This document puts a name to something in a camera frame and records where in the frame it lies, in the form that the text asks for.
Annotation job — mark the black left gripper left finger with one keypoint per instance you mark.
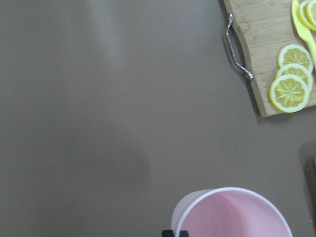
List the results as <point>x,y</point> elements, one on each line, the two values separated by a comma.
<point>167,233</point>

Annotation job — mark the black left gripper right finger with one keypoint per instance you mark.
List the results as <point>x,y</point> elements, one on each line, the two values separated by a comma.
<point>183,234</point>

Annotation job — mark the pink plastic cup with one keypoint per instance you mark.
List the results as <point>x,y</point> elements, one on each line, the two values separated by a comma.
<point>228,212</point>

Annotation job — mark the lemon slice front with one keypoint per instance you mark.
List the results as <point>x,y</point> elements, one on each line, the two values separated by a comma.
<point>289,93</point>

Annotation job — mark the lemon slice middle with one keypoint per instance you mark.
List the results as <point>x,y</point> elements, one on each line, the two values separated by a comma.
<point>297,70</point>

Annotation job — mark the lemon slice rear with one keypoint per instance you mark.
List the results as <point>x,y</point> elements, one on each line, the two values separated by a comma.
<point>295,54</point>

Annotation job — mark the wooden cutting board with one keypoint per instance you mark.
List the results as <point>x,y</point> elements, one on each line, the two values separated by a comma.
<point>256,31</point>

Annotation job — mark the yellow plastic knife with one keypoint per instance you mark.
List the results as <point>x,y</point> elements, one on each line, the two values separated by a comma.
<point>303,32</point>

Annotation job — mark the lemon slice pair top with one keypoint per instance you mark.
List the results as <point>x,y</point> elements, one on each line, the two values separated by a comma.
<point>307,14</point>

